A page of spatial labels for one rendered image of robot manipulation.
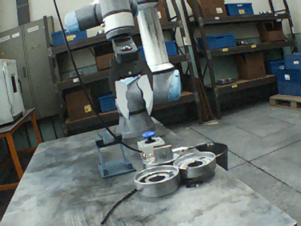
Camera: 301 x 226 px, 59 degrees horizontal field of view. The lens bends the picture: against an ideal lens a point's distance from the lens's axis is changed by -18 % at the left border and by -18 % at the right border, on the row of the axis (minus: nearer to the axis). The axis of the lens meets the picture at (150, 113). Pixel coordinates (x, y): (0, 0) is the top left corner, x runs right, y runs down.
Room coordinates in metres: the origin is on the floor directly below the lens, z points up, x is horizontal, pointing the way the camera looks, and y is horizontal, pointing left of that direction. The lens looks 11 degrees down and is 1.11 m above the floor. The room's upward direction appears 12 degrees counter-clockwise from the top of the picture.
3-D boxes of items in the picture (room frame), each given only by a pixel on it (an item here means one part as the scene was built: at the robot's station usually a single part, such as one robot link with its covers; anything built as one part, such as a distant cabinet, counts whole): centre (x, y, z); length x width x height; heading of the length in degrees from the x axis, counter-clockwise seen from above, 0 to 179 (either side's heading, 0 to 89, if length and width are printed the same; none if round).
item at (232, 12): (4.77, -1.72, 1.61); 0.52 x 0.38 x 0.22; 103
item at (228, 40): (4.68, -1.21, 1.11); 0.52 x 0.38 x 0.22; 100
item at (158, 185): (0.68, 0.02, 0.82); 0.10 x 0.10 x 0.04
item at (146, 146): (0.96, 0.02, 0.82); 0.08 x 0.07 x 0.05; 10
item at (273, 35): (4.87, -2.36, 1.19); 0.45 x 0.40 x 0.37; 95
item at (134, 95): (1.29, 0.06, 0.97); 0.13 x 0.12 x 0.14; 78
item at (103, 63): (4.38, 0.41, 1.19); 0.52 x 0.42 x 0.38; 100
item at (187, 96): (4.41, 0.30, 1.00); 1.92 x 0.57 x 2.00; 100
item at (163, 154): (0.79, -0.01, 0.85); 0.05 x 0.02 x 0.04; 88
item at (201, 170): (0.72, -0.08, 0.82); 0.10 x 0.10 x 0.04
